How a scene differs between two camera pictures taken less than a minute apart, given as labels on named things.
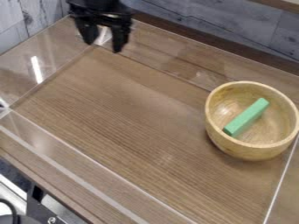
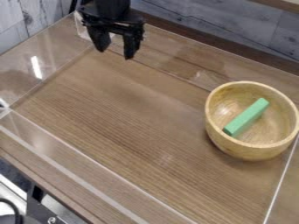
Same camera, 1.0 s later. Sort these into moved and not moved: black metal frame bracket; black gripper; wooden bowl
Moved: black gripper
Not moved: wooden bowl; black metal frame bracket
